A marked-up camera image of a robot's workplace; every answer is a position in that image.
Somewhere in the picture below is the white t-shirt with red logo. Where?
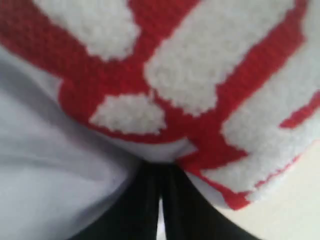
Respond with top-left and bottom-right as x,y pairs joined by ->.
0,0 -> 320,240

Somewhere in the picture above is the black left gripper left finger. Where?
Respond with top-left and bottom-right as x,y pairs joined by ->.
71,163 -> 163,240

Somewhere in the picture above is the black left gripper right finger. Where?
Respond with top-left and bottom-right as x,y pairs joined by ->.
161,165 -> 252,240

